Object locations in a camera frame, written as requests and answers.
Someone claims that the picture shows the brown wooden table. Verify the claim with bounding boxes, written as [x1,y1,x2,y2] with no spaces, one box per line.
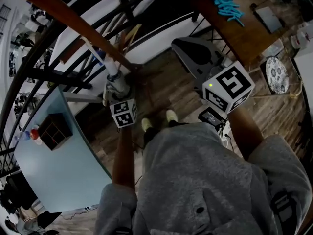
[193,0,294,66]

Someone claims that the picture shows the person's left pale shoe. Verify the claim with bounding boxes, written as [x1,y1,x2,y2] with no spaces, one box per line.
[141,117,154,133]

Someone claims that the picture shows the beige rope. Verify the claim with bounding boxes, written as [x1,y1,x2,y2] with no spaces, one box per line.
[251,81,304,100]

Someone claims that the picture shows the light wooden clothes hanger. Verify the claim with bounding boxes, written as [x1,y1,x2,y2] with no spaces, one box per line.
[102,23,143,107]

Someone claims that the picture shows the brown wooden coat stand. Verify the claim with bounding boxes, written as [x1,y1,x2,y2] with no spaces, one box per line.
[4,0,167,112]

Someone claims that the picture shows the black office chair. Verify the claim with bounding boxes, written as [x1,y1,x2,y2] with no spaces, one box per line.
[0,174,37,210]

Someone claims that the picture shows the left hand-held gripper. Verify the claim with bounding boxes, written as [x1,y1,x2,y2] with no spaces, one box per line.
[104,82,139,129]

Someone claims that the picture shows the light blue table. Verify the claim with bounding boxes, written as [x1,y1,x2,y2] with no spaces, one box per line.
[13,86,113,214]

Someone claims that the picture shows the clear plastic storage box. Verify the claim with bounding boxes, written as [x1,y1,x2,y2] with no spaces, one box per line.
[264,38,285,58]

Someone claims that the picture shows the slim black balcony railing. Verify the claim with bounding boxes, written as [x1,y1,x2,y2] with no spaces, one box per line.
[0,3,13,41]

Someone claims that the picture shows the person's left forearm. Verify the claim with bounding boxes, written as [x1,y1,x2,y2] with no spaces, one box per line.
[112,127,135,190]

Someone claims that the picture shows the patterned round plate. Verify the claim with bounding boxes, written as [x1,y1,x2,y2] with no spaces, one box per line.
[265,56,290,94]

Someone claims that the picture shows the person's right pale shoe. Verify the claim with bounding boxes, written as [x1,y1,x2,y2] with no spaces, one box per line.
[165,109,179,122]

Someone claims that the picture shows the dark wooden compartment box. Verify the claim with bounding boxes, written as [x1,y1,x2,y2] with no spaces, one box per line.
[37,113,73,151]

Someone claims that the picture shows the person's black trousers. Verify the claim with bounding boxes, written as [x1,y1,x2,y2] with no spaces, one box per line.
[142,120,190,148]

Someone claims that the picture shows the clear water bottle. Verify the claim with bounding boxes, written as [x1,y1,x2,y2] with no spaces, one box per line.
[14,130,32,141]

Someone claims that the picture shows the person's right forearm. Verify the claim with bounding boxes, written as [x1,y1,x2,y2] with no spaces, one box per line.
[227,105,265,160]

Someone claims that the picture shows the person's pale shoe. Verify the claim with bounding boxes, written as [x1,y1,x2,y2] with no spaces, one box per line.
[165,109,179,122]
[141,117,154,133]

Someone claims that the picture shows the person's grey sweatshirt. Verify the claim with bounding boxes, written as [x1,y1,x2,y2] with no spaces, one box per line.
[94,121,313,235]

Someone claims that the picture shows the pile of blue clips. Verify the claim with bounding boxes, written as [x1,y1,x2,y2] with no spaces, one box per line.
[207,0,245,27]

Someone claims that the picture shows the grey laptop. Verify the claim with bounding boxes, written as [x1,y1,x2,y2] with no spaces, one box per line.
[253,5,286,35]

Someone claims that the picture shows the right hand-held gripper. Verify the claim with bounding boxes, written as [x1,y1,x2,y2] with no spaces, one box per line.
[171,36,255,115]

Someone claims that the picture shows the black power adapter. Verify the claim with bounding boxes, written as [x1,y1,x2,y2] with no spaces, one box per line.
[198,106,227,127]

